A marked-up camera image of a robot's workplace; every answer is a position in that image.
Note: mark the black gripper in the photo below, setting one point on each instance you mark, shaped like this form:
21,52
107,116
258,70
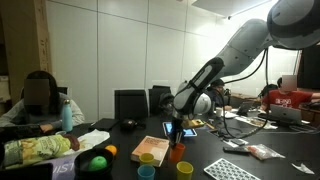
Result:
177,129

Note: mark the orange cup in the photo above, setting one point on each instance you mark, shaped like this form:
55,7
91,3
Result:
176,153

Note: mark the small yellow-green cup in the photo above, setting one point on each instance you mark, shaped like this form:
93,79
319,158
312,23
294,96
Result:
146,159

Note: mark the large yellow cup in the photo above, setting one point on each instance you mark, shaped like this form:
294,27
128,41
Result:
184,170

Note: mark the blue cup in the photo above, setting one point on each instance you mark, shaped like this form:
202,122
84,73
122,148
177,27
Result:
146,172

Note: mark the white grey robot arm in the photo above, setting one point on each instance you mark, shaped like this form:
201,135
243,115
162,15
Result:
291,24

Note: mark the tablet with lit screen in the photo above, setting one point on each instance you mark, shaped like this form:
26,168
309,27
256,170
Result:
167,127

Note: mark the orange white book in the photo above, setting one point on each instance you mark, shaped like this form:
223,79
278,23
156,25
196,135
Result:
158,147

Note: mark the black office chair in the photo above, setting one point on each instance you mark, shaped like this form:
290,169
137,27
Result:
154,97
130,104

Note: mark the black headphones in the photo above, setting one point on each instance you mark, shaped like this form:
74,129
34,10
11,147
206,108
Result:
130,124

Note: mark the person in dark jacket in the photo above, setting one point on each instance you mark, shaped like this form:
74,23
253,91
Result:
215,92

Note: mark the black smartphone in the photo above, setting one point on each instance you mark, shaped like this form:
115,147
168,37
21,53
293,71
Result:
238,142

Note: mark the checkerboard calibration board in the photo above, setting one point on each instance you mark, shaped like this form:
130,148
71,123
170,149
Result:
225,170

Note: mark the orange fruit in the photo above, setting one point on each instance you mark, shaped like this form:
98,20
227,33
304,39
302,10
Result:
112,149

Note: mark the black remote control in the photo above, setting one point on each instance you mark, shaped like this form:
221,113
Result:
236,150

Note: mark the white paper napkin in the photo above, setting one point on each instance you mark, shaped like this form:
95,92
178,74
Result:
91,139

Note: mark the plastic snack bag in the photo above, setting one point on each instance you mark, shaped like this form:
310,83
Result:
263,152

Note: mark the green ball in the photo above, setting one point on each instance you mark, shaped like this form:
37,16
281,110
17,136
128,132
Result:
97,163

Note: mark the black bowl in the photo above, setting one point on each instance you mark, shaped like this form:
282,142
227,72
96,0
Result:
82,161

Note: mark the silver laptop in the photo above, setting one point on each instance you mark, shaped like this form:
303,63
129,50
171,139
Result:
283,114

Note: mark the teal water bottle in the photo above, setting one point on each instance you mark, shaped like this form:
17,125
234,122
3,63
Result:
67,124

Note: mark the person in red shirt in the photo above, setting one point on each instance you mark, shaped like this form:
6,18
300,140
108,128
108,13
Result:
289,99

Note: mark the woman in grey sweater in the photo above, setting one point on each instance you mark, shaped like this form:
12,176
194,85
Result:
42,105

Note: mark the chips bag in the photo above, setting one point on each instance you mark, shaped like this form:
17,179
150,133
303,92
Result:
29,151

